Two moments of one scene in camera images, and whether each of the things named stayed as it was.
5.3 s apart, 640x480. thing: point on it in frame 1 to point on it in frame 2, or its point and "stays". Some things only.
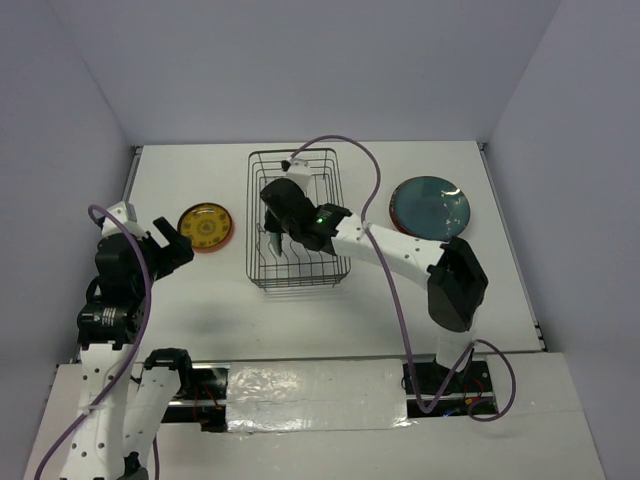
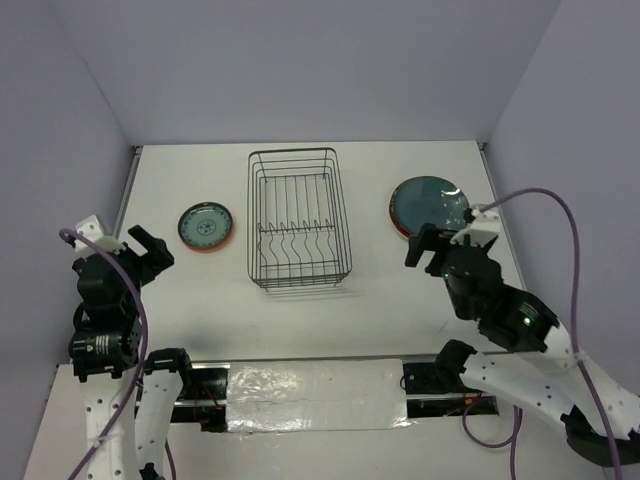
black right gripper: [271, 222] to [425, 240]
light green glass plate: [276, 240] to [205, 224]
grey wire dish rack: [298, 265] stays
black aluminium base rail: [470, 389] stays
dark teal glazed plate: [431, 208] stays
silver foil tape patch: [268, 396] stays
